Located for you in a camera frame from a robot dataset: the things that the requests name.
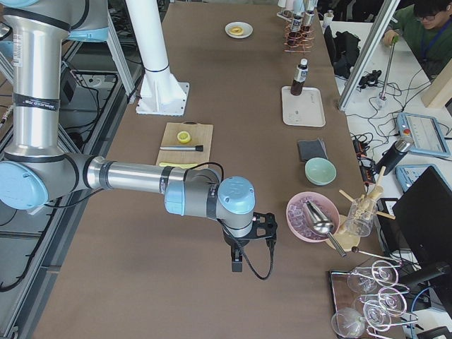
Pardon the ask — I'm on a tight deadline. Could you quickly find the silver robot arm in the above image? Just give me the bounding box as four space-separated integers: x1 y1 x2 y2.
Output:
1 1 277 272

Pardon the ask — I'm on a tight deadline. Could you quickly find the metal ice scoop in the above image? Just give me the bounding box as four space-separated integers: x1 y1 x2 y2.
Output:
305 201 347 257

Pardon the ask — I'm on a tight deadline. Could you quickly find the black monitor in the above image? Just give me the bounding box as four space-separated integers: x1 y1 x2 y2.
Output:
381 166 451 266

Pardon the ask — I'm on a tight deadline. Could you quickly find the half lemon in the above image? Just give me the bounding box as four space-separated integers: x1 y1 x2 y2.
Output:
177 131 191 144

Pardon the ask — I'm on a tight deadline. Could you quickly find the wine glass upper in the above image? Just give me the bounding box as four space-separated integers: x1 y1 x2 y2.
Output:
347 260 398 294

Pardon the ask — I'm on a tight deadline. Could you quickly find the dark bottle in rack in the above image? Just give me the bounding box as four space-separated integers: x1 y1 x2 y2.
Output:
302 10 314 32
290 11 304 32

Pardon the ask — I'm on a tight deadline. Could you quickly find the wine glass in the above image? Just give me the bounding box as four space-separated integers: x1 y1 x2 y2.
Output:
355 286 408 317
331 307 365 338
363 300 391 331
347 260 398 294

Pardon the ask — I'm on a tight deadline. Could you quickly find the copper wire bottle rack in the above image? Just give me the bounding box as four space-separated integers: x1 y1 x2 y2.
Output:
284 18 314 54

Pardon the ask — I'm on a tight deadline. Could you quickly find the silver black-tipped knife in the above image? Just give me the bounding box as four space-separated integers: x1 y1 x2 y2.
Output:
160 145 204 152

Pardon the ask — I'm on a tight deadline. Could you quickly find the clear glass mug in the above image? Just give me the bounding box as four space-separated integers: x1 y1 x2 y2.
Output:
345 197 376 237

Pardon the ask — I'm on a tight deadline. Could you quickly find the dark drink bottle on tray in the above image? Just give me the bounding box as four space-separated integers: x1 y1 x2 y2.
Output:
290 59 309 96

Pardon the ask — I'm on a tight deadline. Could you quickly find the yellow peeler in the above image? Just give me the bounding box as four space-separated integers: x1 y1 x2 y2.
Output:
158 162 198 169

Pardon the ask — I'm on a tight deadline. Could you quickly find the black thermos bottle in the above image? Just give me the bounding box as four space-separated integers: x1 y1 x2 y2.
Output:
375 136 414 176

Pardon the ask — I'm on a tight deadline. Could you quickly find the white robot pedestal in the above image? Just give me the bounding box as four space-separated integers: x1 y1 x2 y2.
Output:
126 0 189 117

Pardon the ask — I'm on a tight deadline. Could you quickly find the pink bowl with ice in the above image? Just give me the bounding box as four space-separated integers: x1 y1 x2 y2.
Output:
286 191 340 243

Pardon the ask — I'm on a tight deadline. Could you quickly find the grey folded cloth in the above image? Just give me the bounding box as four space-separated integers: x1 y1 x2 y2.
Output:
297 138 328 162

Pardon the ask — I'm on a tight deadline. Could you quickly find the wine glass bottom left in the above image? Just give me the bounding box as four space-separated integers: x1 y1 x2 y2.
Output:
331 307 365 338

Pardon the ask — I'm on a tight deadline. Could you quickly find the glazed yellow donut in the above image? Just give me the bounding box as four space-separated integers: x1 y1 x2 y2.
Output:
228 26 244 36

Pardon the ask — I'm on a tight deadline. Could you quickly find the wooden mug tree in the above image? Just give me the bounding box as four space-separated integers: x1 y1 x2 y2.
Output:
337 166 396 252

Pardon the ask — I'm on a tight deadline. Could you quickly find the mint green bowl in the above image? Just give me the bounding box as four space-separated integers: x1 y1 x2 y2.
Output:
304 157 337 186

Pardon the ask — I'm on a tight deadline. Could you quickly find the round white plate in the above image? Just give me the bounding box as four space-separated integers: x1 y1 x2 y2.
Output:
225 22 254 39

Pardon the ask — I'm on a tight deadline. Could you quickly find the wine glass lower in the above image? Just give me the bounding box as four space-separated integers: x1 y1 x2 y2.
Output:
363 300 391 331

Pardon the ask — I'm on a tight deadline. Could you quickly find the blue teach pendant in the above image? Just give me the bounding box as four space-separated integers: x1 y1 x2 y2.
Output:
396 112 451 157
395 164 438 192

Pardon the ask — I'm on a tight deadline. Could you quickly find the wooden cutting board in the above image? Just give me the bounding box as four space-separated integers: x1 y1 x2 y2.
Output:
156 122 213 165

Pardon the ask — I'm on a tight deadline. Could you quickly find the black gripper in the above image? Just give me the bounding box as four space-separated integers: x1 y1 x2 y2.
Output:
223 212 278 272

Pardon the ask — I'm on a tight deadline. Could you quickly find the cream rectangular tray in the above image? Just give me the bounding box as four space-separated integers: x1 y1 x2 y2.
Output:
281 86 326 128

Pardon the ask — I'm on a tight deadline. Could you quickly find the metal pole with green tip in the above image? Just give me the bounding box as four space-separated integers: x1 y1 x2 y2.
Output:
376 37 399 109

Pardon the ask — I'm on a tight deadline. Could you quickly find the person in green sweater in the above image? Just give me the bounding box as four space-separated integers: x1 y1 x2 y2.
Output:
383 0 451 79

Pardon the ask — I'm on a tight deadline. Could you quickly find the wine glass middle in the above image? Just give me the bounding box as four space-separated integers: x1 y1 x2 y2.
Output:
355 286 408 317

